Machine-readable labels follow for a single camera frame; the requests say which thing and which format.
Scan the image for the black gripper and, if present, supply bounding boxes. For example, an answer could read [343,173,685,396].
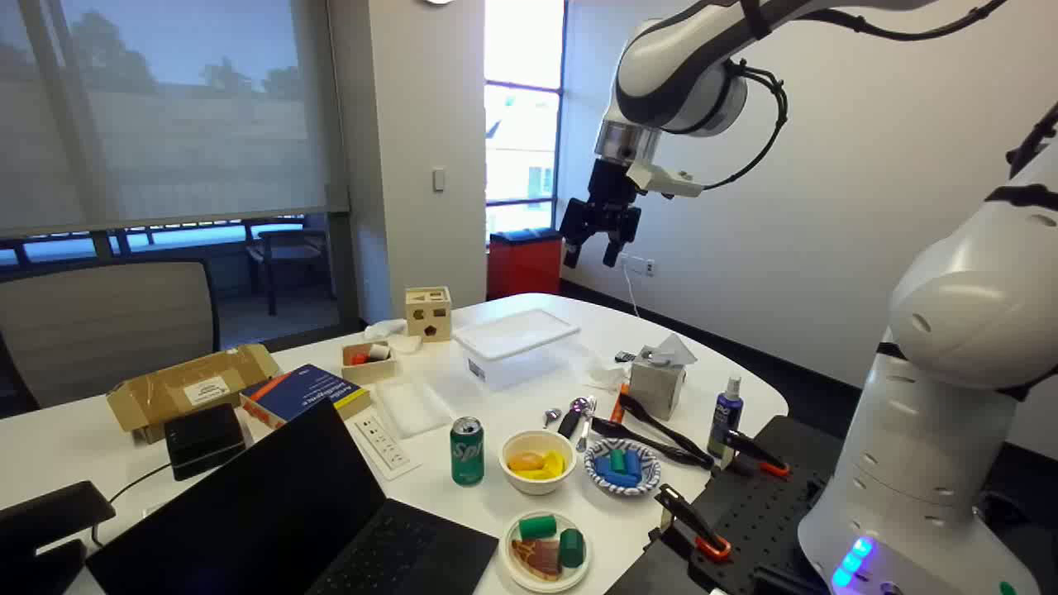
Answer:
[561,158,637,266]

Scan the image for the black laptop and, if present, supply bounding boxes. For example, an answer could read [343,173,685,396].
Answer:
[89,402,496,595]

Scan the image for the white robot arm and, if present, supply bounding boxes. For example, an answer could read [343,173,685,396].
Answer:
[559,0,1058,595]

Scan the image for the clear plastic lid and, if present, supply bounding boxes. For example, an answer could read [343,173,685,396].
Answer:
[377,381,453,437]

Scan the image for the red bin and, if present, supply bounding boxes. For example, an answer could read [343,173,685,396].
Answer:
[486,231,561,298]

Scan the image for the clear plastic storage bin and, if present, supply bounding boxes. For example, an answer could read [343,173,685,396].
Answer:
[453,307,580,389]

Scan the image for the grey tissue box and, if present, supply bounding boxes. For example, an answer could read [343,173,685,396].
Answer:
[627,332,693,421]

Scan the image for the wooden shape sorter box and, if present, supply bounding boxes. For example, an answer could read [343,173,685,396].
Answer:
[405,283,453,339]

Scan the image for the blue spray bottle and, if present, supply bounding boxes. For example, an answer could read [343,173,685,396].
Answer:
[709,376,744,460]

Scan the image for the black tongs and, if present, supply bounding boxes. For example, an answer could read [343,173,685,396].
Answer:
[590,393,714,469]

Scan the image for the white bowl with yellow items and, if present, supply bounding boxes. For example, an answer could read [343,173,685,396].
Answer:
[498,428,574,494]

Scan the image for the blue patterned paper plate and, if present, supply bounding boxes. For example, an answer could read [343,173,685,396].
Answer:
[590,438,661,499]

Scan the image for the green soda can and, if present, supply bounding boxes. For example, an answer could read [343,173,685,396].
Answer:
[449,416,486,487]

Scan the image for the small wooden tray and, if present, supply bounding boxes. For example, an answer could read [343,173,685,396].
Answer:
[342,339,398,382]

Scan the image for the black orange clamp rear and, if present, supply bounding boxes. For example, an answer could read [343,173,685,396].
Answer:
[723,428,793,478]

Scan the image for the black orange clamp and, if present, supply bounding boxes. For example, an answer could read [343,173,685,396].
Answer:
[654,481,735,562]
[723,428,793,478]

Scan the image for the black orange clamp front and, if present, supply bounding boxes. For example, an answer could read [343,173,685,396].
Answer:
[654,481,735,562]

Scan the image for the white remote control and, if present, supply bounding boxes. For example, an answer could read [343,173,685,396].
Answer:
[355,410,418,478]

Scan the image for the white plate with green blocks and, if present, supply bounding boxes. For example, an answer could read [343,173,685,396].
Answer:
[498,509,591,595]

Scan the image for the black chair by window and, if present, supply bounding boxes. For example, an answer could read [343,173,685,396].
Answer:
[245,219,332,315]

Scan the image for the blue book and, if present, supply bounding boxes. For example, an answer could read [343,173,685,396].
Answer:
[240,364,367,426]

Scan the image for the black wallet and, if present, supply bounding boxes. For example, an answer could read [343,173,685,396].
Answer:
[164,405,245,478]

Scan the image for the cardboard box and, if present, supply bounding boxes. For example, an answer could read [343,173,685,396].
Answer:
[106,345,281,444]

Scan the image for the grey office chair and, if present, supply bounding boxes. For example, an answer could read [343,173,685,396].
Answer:
[0,256,218,405]

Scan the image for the black phone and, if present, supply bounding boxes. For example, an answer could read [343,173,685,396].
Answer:
[0,478,115,556]

